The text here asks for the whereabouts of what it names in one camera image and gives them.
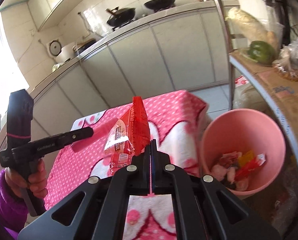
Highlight pink plastic tube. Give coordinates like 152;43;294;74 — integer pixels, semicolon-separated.
71;118;118;153

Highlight cardboard shelf liner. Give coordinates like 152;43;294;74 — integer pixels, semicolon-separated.
238;51;298;135

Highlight pink plastic trash bucket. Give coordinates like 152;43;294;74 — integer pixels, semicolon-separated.
199;108;286;199

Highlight pink polka dot blanket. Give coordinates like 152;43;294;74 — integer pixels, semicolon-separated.
42;89;211;240

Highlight grey kitchen cabinets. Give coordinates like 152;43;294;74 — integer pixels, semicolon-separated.
0;0;239;198

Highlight green bell pepper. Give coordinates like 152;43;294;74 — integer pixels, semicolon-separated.
247;41;277;65

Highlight yellow foam fruit net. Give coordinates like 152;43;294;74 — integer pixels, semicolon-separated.
237;150;255;167

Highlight black blender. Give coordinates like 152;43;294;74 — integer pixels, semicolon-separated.
263;0;291;45

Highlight white plastic bag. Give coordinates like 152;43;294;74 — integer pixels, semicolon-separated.
211;164;249;191

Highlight black wok with lid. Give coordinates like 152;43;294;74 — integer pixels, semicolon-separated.
106;7;135;30

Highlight napa cabbage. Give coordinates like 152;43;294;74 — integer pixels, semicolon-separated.
226;7;284;51

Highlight white rice cooker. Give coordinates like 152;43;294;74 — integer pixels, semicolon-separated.
46;40;76;63

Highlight bag of dried food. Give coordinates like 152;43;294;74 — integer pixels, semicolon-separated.
272;46;298;82

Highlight white orange wrapper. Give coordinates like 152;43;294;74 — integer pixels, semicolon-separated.
256;153;266;166

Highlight red snack bag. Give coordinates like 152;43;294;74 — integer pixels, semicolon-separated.
104;96;151;176

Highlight black wok with handle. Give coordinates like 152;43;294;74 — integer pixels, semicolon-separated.
144;0;176;12

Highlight metal shelf rack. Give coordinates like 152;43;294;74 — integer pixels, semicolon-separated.
214;0;298;165

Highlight person left hand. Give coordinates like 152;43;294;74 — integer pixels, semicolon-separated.
4;159;48;199

